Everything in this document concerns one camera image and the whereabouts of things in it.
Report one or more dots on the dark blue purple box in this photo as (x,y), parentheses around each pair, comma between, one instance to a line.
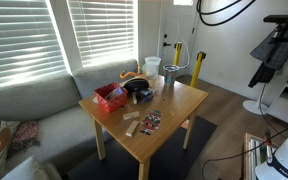
(145,95)

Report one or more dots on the black zipper case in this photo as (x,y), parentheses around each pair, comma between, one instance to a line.
(135,85)

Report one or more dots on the small thin wooden block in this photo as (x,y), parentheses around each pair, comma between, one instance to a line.
(134,98)

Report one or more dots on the teal round object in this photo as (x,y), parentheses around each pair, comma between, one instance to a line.
(143,69)

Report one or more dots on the orange plush toy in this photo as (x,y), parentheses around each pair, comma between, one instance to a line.
(127,74)

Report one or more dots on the clear plastic pitcher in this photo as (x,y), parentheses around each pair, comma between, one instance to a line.
(152,66)

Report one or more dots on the flat wooden block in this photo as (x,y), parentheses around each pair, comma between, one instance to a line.
(131,115)

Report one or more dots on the light wooden table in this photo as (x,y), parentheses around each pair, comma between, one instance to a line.
(170,103)

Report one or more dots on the clear packet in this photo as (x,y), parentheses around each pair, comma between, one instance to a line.
(114,93)

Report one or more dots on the clear glass jar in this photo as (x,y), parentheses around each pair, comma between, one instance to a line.
(170,75)

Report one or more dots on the red dotted basket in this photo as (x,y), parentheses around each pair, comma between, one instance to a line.
(109,101)

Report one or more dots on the long wooden block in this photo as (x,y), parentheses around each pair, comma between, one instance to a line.
(132,128)

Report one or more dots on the small orange floor object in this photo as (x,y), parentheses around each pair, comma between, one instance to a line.
(185,125)

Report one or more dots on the white door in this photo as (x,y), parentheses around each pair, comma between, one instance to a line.
(172,26)

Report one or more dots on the narrow white window blind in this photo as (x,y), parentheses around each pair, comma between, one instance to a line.
(102,30)

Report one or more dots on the dark blue rug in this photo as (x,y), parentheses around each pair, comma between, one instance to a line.
(170,160)

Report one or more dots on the grey fabric sofa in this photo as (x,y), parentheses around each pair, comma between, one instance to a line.
(44,100)

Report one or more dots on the white round floor stand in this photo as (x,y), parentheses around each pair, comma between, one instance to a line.
(254,106)

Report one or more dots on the wooden crate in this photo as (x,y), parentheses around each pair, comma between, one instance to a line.
(250,156)

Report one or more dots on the red floral cloth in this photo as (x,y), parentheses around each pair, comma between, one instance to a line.
(25,135)

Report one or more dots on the wide white window blind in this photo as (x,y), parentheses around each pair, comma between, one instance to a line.
(20,36)

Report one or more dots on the dark hanging jacket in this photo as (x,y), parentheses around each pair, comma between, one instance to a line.
(274,50)

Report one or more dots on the pale grey cushion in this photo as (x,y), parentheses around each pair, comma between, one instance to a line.
(30,170)

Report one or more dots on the short yellow stanchion post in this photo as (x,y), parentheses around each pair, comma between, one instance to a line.
(177,53)

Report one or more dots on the tall yellow stanchion post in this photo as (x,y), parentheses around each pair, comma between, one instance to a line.
(197,68)

